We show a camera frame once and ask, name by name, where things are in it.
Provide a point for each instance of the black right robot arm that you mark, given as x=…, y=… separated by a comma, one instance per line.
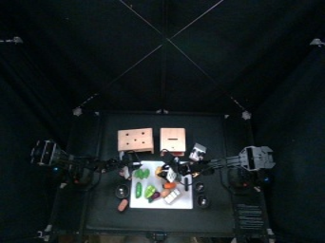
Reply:
x=255, y=158

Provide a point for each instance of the small black bowl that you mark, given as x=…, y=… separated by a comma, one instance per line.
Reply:
x=204, y=201
x=122, y=191
x=200, y=187

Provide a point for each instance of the purple toy eggplant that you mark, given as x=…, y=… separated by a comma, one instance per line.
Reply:
x=154, y=196

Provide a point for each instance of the dark green toy leafy vegetable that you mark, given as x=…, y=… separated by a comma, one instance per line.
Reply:
x=142, y=173

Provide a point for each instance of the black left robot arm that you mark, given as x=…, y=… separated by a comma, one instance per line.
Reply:
x=64, y=159

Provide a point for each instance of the light green toy vegetable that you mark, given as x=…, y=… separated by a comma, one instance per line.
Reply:
x=150, y=191

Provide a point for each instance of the green toy cucumber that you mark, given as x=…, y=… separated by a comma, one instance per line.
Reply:
x=138, y=190

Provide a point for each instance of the peach toy food piece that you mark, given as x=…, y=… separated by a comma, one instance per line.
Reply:
x=165, y=193

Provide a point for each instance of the metal frame corner bracket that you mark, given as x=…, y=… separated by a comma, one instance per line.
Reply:
x=17, y=40
x=162, y=111
x=247, y=115
x=316, y=41
x=77, y=111

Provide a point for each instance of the white printed label sticker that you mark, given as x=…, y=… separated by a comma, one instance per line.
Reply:
x=249, y=217

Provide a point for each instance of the white grey toy box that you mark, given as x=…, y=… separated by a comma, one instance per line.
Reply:
x=197, y=152

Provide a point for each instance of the wooden box with slot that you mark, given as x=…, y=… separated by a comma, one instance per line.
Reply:
x=173, y=140

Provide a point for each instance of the black marker pen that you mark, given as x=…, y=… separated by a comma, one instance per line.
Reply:
x=187, y=184

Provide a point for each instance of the wooden box with round holes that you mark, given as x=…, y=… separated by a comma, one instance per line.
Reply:
x=136, y=140

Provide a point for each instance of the white rectangular board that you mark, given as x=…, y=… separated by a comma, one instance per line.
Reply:
x=144, y=202

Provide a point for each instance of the white paper card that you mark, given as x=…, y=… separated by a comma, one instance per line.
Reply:
x=172, y=175

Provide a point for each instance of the yellow toy corn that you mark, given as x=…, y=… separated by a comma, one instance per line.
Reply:
x=158, y=171

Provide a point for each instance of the orange toy sausage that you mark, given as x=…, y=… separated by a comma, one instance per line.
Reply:
x=122, y=205

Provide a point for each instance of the orange toy carrot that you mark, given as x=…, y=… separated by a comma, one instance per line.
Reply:
x=171, y=185

